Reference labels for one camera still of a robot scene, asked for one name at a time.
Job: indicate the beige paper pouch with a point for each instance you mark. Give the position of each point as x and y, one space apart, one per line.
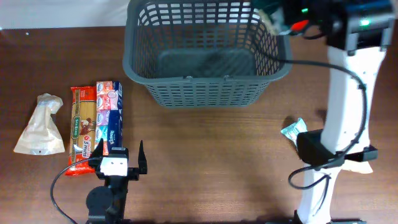
358 167

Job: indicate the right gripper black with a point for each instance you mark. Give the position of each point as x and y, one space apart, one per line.
290 17

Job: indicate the beige kraft stand-up pouch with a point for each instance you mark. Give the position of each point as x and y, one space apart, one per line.
41 136

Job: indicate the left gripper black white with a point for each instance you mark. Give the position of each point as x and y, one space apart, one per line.
133 173

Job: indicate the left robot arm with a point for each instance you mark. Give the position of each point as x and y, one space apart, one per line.
106 203

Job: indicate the mint flushable wipes pack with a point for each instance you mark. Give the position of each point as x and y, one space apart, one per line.
292 131

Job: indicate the orange San Remo pasta pack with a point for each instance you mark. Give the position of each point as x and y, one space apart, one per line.
83 123

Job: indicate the grey plastic lattice basket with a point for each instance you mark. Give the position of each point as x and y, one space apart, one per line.
191 54

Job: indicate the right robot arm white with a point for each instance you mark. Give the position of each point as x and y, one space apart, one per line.
357 34

